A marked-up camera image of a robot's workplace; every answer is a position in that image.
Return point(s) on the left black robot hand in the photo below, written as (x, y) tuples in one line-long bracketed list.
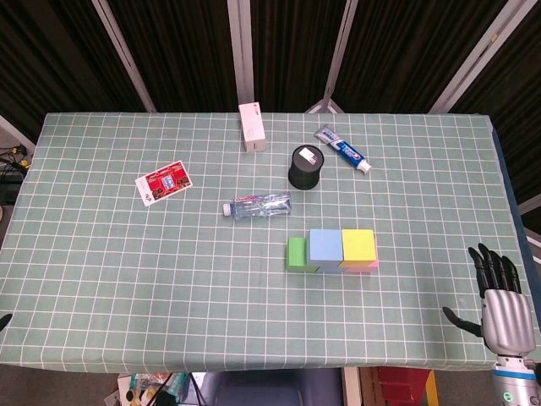
[(4, 322)]

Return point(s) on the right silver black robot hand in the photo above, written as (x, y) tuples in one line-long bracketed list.
[(507, 321)]

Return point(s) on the pink foam cube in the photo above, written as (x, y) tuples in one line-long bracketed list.
[(363, 267)]

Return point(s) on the yellow foam cube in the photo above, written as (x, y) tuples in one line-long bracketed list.
[(359, 244)]

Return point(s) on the red storage box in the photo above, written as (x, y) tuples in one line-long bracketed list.
[(397, 387)]

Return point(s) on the teal plastic package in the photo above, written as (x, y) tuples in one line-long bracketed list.
[(141, 382)]

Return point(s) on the white table leg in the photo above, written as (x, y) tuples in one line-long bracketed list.
[(351, 387)]

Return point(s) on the green checked tablecloth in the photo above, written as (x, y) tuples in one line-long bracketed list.
[(169, 275)]

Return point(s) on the red printed card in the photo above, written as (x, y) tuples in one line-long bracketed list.
[(164, 182)]

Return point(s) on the green foam cube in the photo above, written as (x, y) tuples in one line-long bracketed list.
[(296, 254)]

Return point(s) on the blue white toothpaste tube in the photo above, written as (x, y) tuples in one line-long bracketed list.
[(344, 149)]

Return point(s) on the dark blue chair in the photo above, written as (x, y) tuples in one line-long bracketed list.
[(270, 389)]

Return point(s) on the black mesh pen holder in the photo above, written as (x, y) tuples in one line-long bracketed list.
[(305, 169)]

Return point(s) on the clear plastic water bottle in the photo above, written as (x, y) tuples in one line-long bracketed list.
[(262, 204)]

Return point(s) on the white carton box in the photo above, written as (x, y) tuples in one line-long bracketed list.
[(253, 129)]

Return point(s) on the dark pleated curtain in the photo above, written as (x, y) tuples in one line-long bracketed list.
[(296, 46)]

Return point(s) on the white metal frame post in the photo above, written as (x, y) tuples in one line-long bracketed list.
[(338, 51), (242, 51), (127, 59), (473, 59)]

